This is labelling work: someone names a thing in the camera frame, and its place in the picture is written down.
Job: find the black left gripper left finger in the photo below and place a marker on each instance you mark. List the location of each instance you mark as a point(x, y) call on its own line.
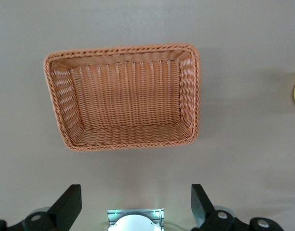
point(63, 207)

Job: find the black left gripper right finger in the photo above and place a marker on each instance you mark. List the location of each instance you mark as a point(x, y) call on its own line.
point(202, 211)

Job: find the brown wicker basket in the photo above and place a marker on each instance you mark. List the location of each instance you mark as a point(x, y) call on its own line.
point(125, 96)

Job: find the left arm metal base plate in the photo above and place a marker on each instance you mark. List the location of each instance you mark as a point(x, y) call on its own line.
point(111, 213)

